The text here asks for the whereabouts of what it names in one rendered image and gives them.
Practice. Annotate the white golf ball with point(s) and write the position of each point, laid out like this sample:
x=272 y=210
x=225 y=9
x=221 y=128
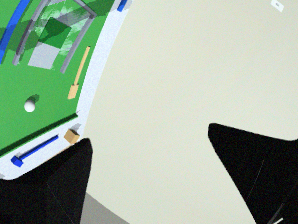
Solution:
x=29 y=106

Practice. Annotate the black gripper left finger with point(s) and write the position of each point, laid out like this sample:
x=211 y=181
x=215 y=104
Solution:
x=52 y=193

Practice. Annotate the small tan block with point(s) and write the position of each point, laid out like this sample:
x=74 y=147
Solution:
x=71 y=136

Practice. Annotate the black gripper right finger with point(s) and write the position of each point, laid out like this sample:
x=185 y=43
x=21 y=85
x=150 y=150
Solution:
x=264 y=169

